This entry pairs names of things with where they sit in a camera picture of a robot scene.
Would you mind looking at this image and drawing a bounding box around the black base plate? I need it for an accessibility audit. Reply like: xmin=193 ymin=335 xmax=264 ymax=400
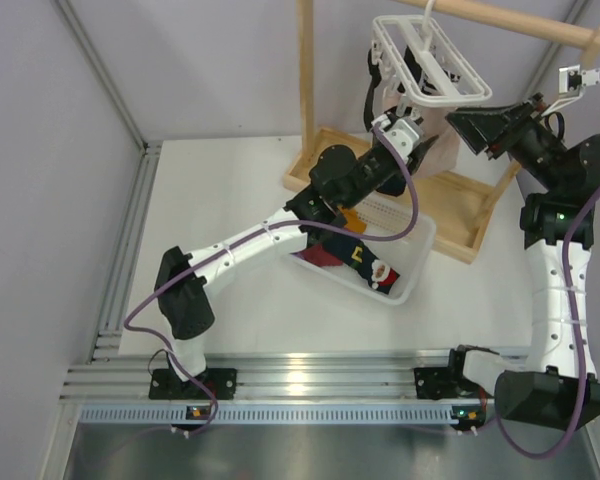
xmin=148 ymin=368 xmax=237 ymax=400
xmin=413 ymin=367 xmax=477 ymax=400

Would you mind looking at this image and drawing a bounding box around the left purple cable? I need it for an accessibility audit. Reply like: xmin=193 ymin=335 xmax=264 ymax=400
xmin=123 ymin=124 xmax=422 ymax=436

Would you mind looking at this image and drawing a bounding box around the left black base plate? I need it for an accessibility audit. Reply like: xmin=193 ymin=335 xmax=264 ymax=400
xmin=148 ymin=368 xmax=237 ymax=400

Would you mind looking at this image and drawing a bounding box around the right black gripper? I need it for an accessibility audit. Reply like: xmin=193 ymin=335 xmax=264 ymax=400
xmin=444 ymin=92 xmax=565 ymax=192

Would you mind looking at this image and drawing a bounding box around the black white striped sock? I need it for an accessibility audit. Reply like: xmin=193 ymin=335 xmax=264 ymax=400
xmin=403 ymin=46 xmax=462 ymax=96

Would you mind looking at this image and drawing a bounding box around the grey slotted cable duct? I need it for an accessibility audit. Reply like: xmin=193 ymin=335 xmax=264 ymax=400
xmin=79 ymin=401 xmax=485 ymax=426

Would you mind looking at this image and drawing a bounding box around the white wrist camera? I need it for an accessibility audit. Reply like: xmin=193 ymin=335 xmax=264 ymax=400
xmin=558 ymin=65 xmax=600 ymax=99
xmin=371 ymin=114 xmax=424 ymax=163

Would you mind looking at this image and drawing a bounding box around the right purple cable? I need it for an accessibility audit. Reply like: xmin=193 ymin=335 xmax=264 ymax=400
xmin=494 ymin=64 xmax=600 ymax=460

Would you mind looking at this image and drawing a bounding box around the wooden drying rack stand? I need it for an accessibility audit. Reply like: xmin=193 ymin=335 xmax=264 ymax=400
xmin=283 ymin=1 xmax=600 ymax=264

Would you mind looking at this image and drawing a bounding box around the aluminium mounting rail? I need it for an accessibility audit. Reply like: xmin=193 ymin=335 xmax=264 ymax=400
xmin=60 ymin=350 xmax=449 ymax=402

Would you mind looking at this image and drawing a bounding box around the black sock on hanger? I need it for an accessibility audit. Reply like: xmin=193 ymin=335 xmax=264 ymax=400
xmin=363 ymin=50 xmax=382 ymax=132

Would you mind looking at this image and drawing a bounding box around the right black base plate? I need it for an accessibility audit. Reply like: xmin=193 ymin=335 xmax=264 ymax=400
xmin=413 ymin=367 xmax=477 ymax=400

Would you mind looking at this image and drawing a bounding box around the white plastic basket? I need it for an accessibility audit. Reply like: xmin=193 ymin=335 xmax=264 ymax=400
xmin=292 ymin=193 xmax=436 ymax=305

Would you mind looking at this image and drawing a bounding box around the maroon purple sock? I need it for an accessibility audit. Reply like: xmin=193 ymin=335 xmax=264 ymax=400
xmin=299 ymin=245 xmax=343 ymax=268

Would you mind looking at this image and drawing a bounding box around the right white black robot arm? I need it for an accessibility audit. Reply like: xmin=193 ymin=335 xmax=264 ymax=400
xmin=414 ymin=95 xmax=600 ymax=436

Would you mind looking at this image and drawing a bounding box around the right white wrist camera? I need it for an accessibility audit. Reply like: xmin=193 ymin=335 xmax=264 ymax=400
xmin=558 ymin=65 xmax=600 ymax=99

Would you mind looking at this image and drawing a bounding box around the purple cable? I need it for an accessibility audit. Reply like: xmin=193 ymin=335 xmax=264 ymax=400
xmin=494 ymin=64 xmax=600 ymax=460
xmin=123 ymin=124 xmax=422 ymax=436

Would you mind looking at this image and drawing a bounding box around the aluminium corner frame profile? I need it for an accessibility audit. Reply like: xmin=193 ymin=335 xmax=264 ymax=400
xmin=52 ymin=1 xmax=161 ymax=365

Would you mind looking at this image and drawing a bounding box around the navy santa sock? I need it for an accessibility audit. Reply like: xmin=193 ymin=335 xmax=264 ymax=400
xmin=376 ymin=174 xmax=406 ymax=197
xmin=322 ymin=235 xmax=400 ymax=295

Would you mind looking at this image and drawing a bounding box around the maroon orange sock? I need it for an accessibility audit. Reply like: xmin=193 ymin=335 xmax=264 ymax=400
xmin=340 ymin=208 xmax=367 ymax=234

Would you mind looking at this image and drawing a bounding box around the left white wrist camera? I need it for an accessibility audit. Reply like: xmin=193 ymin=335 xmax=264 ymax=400
xmin=371 ymin=114 xmax=424 ymax=163

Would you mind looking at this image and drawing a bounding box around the white plastic clip hanger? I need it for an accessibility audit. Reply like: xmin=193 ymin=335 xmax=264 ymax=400
xmin=370 ymin=1 xmax=493 ymax=109

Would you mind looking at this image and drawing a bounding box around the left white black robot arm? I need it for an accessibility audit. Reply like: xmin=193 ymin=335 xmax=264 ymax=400
xmin=154 ymin=112 xmax=438 ymax=398

